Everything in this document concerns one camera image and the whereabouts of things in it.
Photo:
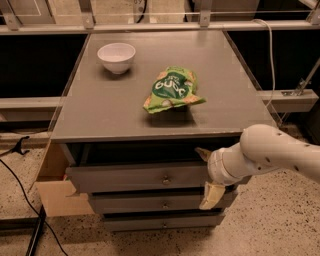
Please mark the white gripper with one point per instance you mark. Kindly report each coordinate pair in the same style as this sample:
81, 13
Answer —
216, 168

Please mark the grey top drawer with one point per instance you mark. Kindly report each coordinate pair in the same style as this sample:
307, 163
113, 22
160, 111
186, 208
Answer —
138, 177

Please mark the grey drawer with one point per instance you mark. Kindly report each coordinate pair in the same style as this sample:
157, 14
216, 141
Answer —
138, 177
202, 219
147, 201

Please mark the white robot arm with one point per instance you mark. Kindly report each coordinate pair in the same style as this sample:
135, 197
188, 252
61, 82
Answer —
261, 149

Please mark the grey drawer cabinet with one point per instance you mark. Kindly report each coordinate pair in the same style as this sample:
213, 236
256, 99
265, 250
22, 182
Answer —
103, 122

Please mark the grey bottom drawer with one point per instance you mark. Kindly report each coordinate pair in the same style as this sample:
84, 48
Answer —
202, 219

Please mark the grey middle drawer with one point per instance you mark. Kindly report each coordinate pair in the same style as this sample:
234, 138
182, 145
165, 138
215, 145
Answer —
147, 201

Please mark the green snack bag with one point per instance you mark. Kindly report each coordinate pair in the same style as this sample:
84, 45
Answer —
173, 88

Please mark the white bowl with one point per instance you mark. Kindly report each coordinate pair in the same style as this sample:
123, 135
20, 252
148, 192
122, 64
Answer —
117, 57

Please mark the cardboard box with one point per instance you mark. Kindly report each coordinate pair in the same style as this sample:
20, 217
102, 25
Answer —
57, 194

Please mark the black clamp on floor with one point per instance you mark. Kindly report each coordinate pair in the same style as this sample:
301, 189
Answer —
17, 148

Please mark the metal railing frame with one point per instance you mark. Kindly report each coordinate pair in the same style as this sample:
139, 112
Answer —
47, 17

